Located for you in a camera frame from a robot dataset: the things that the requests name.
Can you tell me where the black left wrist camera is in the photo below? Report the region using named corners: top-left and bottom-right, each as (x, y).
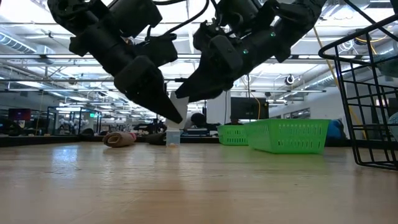
top-left (133, 33), bottom-right (178, 68)

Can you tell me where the large green plastic basket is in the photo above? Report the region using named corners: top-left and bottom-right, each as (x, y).
top-left (247, 119), bottom-right (331, 155)

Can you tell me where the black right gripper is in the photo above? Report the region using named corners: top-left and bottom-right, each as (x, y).
top-left (175, 18), bottom-right (292, 103)

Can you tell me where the black hanging coiled cable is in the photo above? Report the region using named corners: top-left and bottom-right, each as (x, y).
top-left (246, 73), bottom-right (251, 122)

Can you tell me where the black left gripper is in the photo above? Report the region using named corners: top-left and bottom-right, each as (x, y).
top-left (68, 23), bottom-right (183, 124)

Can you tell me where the dark red screen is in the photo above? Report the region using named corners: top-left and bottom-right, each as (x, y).
top-left (8, 108), bottom-right (32, 121)

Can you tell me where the person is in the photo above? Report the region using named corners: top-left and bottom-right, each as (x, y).
top-left (183, 111), bottom-right (208, 130)

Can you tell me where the brown bandage roll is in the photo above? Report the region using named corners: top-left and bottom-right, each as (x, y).
top-left (102, 131), bottom-right (137, 148)

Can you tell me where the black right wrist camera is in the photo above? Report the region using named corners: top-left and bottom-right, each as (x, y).
top-left (192, 20), bottom-right (224, 52)

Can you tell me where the small green plastic basket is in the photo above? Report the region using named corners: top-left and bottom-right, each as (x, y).
top-left (216, 124), bottom-right (249, 147)

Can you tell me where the blue pillow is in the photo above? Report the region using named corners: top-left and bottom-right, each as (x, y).
top-left (325, 119), bottom-right (346, 139)

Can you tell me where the yellow hanging cable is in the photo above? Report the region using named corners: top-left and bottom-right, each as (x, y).
top-left (312, 26), bottom-right (368, 139)

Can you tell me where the black background station frame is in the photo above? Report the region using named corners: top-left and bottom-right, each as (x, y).
top-left (46, 106), bottom-right (103, 136)

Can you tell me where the black wire basket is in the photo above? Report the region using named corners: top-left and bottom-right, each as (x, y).
top-left (318, 14), bottom-right (398, 171)

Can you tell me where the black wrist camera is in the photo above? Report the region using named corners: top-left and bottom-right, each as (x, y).
top-left (133, 33), bottom-right (178, 68)
top-left (192, 20), bottom-right (224, 52)

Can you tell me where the white building pillar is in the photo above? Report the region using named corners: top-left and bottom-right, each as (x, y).
top-left (206, 90), bottom-right (231, 124)

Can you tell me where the black bandage roll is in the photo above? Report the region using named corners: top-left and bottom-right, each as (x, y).
top-left (146, 132), bottom-right (167, 146)

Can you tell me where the black monitor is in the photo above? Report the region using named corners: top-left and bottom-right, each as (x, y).
top-left (230, 97), bottom-right (270, 121)

